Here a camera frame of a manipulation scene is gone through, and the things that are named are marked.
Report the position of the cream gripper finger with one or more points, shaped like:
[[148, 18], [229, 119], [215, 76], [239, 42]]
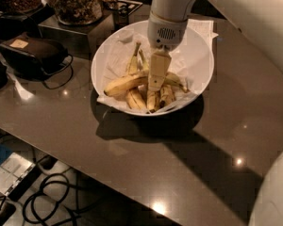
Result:
[[160, 61]]

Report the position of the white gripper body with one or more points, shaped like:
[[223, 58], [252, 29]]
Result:
[[166, 32]]

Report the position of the crosswise yellow banana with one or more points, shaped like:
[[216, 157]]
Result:
[[130, 81]]

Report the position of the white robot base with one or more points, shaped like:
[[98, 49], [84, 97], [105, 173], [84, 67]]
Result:
[[268, 208]]

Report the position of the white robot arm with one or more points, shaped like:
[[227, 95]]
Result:
[[260, 21]]

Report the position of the white bowl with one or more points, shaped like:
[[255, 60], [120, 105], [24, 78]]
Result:
[[198, 63]]

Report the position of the right yellow banana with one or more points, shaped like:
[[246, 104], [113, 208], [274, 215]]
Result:
[[166, 95]]

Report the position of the middle yellow banana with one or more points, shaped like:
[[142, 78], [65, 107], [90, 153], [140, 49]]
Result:
[[152, 99]]

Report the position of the left yellow banana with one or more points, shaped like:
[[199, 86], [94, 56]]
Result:
[[133, 97]]

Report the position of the white paper liner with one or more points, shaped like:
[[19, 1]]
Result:
[[116, 54]]

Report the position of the small tray in background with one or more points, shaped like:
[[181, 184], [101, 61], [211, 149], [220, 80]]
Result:
[[124, 8]]

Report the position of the metal stand block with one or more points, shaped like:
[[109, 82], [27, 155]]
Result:
[[81, 41]]

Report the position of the glass jar of granola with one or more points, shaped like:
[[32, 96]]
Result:
[[77, 12]]

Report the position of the black device with label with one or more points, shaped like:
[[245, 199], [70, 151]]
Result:
[[34, 58]]

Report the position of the white floor box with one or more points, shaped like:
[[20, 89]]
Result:
[[13, 169]]

